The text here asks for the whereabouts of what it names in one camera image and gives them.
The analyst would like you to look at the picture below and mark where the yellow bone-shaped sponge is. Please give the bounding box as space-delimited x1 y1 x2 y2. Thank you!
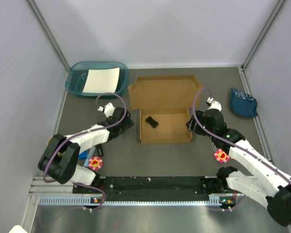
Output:
145 116 159 129

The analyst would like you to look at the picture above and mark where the brown cardboard box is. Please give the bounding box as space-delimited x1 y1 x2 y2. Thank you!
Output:
128 75 203 144

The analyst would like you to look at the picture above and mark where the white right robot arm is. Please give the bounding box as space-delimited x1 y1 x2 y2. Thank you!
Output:
187 97 291 226

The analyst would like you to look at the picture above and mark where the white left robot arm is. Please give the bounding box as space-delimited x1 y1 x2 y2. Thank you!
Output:
38 103 134 193

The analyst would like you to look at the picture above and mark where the blue leaf-shaped dish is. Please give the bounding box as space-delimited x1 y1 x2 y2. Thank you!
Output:
229 88 258 118

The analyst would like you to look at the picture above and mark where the pink and black marker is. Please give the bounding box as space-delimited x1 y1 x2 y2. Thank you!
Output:
97 144 104 157

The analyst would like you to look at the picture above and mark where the pink flower toy right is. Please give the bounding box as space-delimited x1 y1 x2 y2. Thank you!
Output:
214 149 230 163

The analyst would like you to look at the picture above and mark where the pink flower toy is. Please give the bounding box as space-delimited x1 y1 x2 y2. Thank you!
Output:
214 149 230 163
87 156 103 171

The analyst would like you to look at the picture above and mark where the white paper sheet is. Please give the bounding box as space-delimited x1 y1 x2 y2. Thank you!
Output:
83 67 120 93

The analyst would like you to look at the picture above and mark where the pink flower toy left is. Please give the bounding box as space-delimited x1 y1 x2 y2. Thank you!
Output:
87 156 103 171

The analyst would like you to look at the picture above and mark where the small white-blue object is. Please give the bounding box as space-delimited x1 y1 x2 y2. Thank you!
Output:
78 151 88 160

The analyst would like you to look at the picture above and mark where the teal plastic tub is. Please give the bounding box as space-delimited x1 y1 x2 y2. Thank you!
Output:
65 61 129 98

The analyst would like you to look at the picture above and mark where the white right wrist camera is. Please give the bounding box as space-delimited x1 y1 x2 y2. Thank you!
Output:
206 97 222 112

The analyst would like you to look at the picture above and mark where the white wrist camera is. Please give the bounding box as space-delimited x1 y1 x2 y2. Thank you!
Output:
97 102 115 117
206 97 222 112

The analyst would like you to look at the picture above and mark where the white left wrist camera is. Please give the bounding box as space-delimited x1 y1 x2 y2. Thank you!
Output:
97 102 115 117

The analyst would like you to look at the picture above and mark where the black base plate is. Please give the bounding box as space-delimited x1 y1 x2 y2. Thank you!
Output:
72 176 224 201

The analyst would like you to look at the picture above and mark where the grey slotted cable duct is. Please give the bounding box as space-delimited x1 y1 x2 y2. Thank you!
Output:
39 196 236 206

